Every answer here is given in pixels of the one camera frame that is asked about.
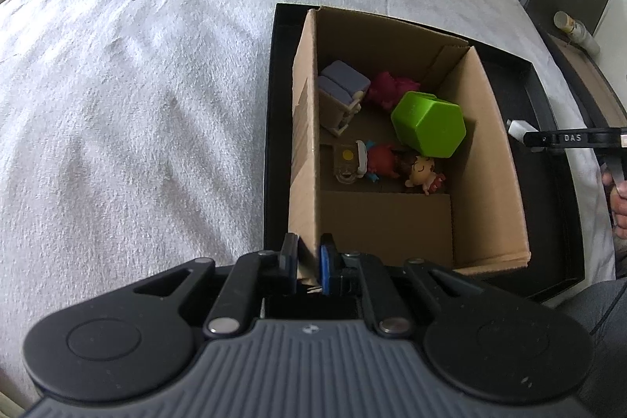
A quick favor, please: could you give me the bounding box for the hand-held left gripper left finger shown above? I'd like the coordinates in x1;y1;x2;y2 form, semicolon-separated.
130;232;302;338

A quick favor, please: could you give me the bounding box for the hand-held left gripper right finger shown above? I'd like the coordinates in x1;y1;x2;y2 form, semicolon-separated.
318;232;488;338

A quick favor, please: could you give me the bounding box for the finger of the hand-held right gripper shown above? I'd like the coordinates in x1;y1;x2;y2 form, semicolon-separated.
523;130;591;153

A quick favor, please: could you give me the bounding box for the white charger plug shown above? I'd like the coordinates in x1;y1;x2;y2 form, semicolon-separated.
507;118;540;147

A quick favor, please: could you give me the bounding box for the cardboard box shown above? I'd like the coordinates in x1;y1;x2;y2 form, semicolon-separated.
286;5;533;288

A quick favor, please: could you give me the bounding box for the black plastic tray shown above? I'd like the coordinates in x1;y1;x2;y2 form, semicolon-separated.
262;3;587;307

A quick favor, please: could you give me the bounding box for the clear small toy cup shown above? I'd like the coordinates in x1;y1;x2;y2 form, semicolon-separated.
333;144;361;185

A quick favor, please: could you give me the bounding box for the red and blue toy figure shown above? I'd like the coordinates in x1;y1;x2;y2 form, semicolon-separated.
355;140;407;184

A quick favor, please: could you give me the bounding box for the brown-haired girl doll figure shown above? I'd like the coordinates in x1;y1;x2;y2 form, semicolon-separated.
394;152;448;196

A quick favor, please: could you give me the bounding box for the green hexagonal box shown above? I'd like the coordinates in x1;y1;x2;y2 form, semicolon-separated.
390;91;466;159

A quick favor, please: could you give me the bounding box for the pink toy figure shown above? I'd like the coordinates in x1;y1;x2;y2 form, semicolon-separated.
367;72;421;110

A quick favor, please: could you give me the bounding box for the person's right hand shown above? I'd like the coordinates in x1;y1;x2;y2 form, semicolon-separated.
602;170;627;240

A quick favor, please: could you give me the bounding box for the pale plastic bottle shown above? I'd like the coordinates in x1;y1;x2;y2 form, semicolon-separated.
568;20;601;56

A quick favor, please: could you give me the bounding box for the beige paper cup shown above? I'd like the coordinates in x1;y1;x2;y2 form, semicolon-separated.
553;11;580;33

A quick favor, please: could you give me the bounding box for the person's grey clothing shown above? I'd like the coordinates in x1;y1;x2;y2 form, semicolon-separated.
556;277;627;353

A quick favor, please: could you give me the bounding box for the purple and beige toy furniture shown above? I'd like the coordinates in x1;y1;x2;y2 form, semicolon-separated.
316;60;372;139

